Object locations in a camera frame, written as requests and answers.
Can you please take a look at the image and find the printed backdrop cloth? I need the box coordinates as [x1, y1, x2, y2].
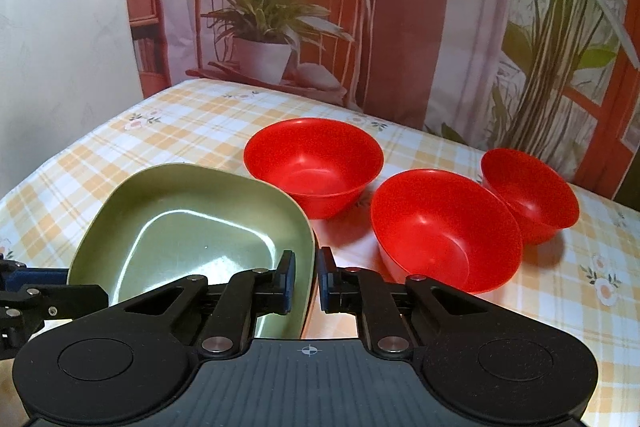
[122, 0, 640, 208]

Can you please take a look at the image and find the large red bowl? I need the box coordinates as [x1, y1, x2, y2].
[370, 169, 524, 295]
[243, 118, 384, 220]

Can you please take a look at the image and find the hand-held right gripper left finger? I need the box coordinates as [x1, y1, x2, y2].
[107, 250, 297, 360]

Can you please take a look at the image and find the white marbled board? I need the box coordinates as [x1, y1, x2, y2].
[0, 0, 143, 202]

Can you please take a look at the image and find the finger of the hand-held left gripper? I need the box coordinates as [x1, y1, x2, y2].
[0, 284, 109, 360]
[0, 257, 69, 292]

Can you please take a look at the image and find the yellow checked floral tablecloth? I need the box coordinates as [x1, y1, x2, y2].
[0, 79, 640, 427]

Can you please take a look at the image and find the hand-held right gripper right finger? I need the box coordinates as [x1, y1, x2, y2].
[318, 247, 506, 358]

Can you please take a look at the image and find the green plate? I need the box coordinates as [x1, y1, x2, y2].
[66, 163, 317, 340]

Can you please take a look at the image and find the small red bowl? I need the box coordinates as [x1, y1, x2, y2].
[480, 148, 580, 245]

